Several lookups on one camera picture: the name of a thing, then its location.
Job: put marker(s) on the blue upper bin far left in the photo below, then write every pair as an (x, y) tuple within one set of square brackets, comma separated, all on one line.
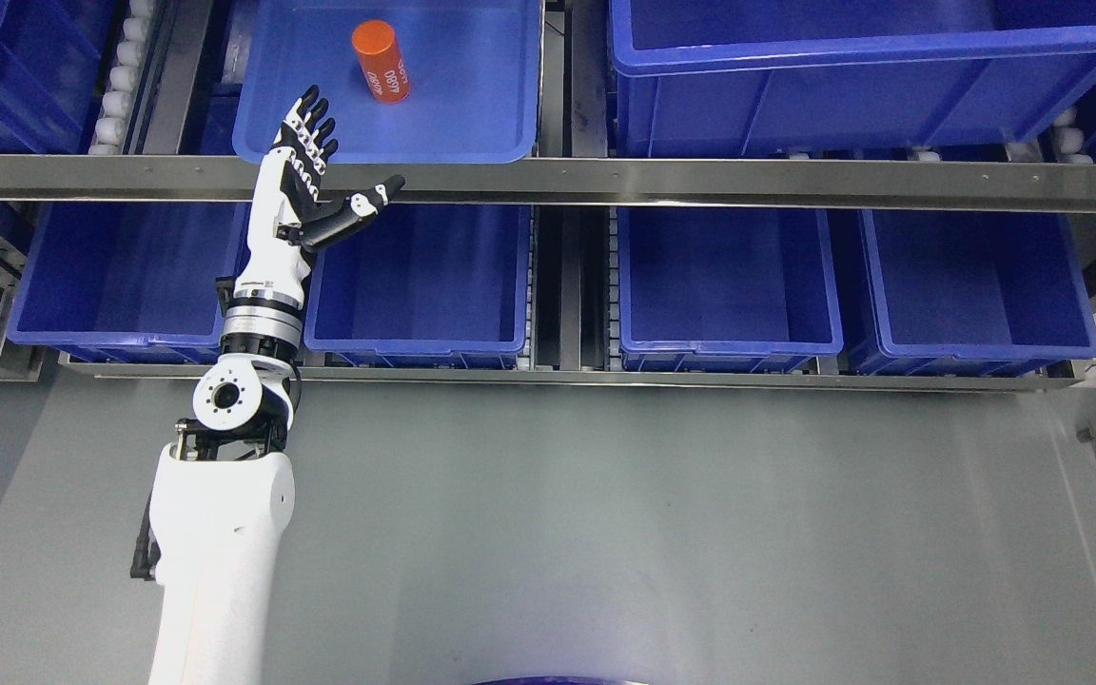
[(51, 53)]

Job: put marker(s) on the blue lower bin far left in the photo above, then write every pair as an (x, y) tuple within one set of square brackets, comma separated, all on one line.
[(115, 281)]

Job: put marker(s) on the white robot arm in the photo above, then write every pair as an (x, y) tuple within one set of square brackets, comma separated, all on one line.
[(221, 501)]

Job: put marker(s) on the white roller track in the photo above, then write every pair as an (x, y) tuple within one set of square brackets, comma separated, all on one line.
[(118, 103)]

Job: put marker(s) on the steel shelf front rail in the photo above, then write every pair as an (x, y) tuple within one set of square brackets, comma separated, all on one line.
[(922, 186)]

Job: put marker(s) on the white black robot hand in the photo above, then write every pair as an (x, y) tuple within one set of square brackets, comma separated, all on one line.
[(288, 222)]

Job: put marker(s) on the large blue upper bin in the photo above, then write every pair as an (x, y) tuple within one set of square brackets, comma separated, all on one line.
[(748, 79)]

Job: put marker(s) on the shallow blue tray bin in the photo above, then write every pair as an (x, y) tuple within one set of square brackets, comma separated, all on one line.
[(474, 69)]

